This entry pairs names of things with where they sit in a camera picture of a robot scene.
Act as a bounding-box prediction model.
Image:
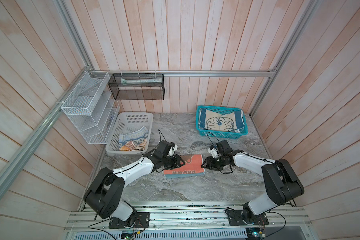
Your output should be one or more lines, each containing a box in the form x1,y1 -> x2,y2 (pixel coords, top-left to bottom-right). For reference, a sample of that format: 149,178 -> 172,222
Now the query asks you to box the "teal plastic basket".
196,105 -> 248,139

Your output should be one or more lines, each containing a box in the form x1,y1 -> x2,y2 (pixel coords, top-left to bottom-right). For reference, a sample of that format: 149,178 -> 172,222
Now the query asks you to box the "blue patterned towel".
198,108 -> 246,133

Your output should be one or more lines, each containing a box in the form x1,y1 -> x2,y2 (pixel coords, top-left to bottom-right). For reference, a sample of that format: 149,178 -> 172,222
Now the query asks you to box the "white wire mesh shelf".
62,71 -> 120,145

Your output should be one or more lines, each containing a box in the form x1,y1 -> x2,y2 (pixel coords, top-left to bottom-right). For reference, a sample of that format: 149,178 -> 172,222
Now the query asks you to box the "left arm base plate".
109,212 -> 150,229

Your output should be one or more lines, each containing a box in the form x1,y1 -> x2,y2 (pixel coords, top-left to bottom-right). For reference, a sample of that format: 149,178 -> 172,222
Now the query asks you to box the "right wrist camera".
208,146 -> 220,159

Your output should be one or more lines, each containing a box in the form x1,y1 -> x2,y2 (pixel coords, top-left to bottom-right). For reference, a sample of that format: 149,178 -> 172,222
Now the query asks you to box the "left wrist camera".
170,144 -> 178,155

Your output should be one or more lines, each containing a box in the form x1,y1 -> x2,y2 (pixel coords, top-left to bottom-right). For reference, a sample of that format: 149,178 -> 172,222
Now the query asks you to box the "black wire mesh basket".
108,73 -> 165,101

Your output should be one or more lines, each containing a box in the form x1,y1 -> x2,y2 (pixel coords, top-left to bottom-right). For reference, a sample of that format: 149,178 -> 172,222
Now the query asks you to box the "small patterned cloth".
118,127 -> 149,152

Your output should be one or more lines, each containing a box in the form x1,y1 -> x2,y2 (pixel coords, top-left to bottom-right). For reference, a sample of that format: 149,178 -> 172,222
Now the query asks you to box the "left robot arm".
84,141 -> 186,226

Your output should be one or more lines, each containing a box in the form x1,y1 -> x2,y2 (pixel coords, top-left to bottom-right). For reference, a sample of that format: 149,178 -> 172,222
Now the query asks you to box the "white laundry basket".
106,112 -> 154,156

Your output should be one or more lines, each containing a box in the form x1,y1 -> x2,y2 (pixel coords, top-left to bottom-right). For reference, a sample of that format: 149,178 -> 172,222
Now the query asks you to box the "aluminium frame rail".
88,69 -> 277,78

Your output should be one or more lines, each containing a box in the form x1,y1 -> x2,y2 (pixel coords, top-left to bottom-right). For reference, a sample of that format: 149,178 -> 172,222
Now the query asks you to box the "red orange towel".
163,154 -> 205,179

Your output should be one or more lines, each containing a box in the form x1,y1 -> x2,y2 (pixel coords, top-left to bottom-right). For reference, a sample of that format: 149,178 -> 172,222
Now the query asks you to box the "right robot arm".
201,141 -> 305,225

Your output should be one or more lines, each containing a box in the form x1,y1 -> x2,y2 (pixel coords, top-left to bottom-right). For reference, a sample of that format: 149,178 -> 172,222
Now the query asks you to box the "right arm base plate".
225,208 -> 269,226

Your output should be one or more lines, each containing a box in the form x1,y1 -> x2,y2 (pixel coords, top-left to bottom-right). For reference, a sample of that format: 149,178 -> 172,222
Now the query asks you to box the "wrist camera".
208,146 -> 220,159
170,144 -> 178,155

